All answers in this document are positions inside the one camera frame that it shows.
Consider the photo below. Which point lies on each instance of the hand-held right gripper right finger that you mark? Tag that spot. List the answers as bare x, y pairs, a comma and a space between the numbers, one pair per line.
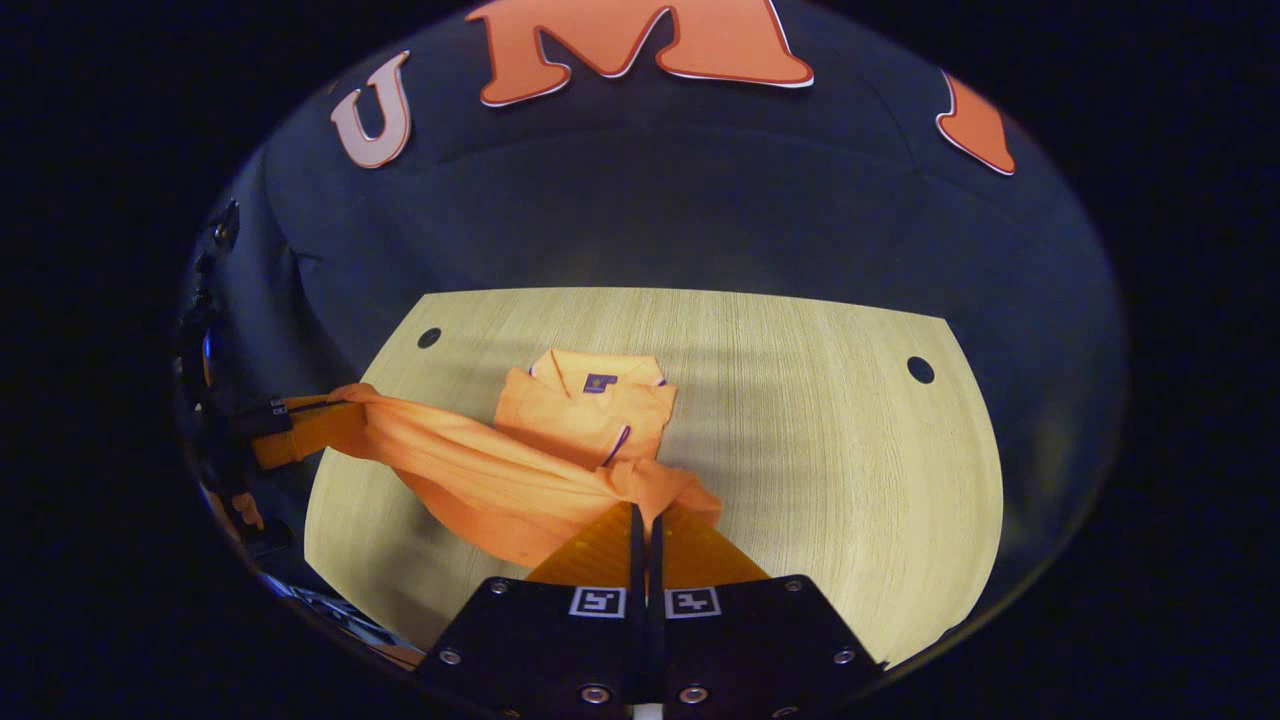
750, 650

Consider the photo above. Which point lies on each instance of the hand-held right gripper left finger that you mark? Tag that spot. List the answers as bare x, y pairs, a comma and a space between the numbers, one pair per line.
560, 650

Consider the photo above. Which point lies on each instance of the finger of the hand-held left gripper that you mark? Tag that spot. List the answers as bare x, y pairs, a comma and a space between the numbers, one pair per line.
295, 430

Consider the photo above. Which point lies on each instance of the orange polo T-shirt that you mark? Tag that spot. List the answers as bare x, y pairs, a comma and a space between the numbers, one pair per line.
500, 480

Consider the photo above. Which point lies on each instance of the black backdrop cloth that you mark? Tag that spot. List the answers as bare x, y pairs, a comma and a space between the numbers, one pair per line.
660, 190

